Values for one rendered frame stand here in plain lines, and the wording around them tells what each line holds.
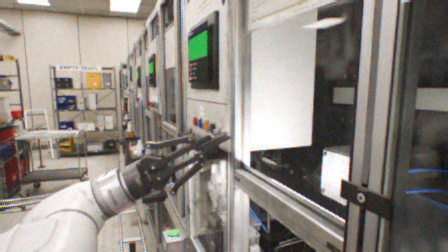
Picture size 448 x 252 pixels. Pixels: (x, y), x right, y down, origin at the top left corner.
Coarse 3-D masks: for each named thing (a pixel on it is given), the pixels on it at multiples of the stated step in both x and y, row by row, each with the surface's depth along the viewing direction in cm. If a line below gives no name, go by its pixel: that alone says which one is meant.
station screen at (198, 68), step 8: (200, 24) 80; (192, 32) 88; (200, 32) 81; (208, 32) 75; (208, 40) 75; (208, 48) 75; (208, 56) 76; (192, 64) 90; (200, 64) 82; (192, 72) 91; (200, 72) 83; (192, 80) 91; (200, 80) 83
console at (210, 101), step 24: (192, 0) 95; (216, 0) 74; (192, 24) 96; (216, 24) 73; (216, 48) 74; (216, 72) 75; (192, 96) 101; (216, 96) 78; (192, 120) 103; (216, 120) 79
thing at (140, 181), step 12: (144, 156) 59; (156, 156) 60; (132, 168) 58; (144, 168) 59; (168, 168) 60; (132, 180) 57; (144, 180) 58; (156, 180) 60; (168, 180) 61; (132, 192) 57; (144, 192) 58
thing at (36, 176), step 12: (36, 132) 400; (48, 132) 397; (60, 132) 405; (72, 132) 408; (84, 132) 440; (84, 144) 444; (72, 168) 447; (84, 168) 450; (24, 180) 390; (36, 180) 391; (48, 180) 395; (60, 180) 399; (84, 180) 450; (24, 192) 390
